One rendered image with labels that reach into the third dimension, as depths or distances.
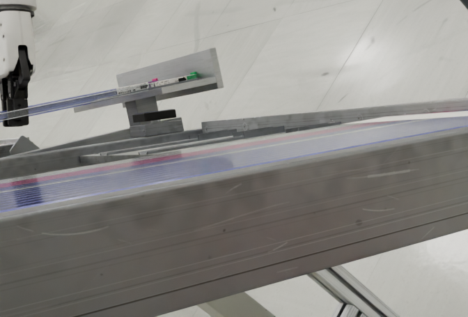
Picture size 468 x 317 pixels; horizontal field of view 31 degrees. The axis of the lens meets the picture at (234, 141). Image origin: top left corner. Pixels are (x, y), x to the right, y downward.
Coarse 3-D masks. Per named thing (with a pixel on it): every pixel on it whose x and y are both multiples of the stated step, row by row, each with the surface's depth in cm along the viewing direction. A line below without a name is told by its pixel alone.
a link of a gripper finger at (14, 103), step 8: (16, 80) 126; (16, 88) 126; (24, 88) 127; (16, 96) 127; (8, 104) 127; (16, 104) 127; (24, 104) 129; (8, 120) 127; (16, 120) 128; (24, 120) 128
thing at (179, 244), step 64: (128, 192) 40; (192, 192) 42; (256, 192) 44; (320, 192) 46; (384, 192) 49; (448, 192) 52; (0, 256) 37; (64, 256) 38; (128, 256) 40; (192, 256) 42; (256, 256) 44; (320, 256) 46
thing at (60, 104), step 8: (128, 88) 130; (136, 88) 131; (144, 88) 131; (88, 96) 126; (96, 96) 127; (104, 96) 128; (112, 96) 128; (48, 104) 122; (56, 104) 123; (64, 104) 124; (72, 104) 125; (80, 104) 125; (8, 112) 119; (16, 112) 120; (24, 112) 120; (32, 112) 121; (40, 112) 122; (0, 120) 118
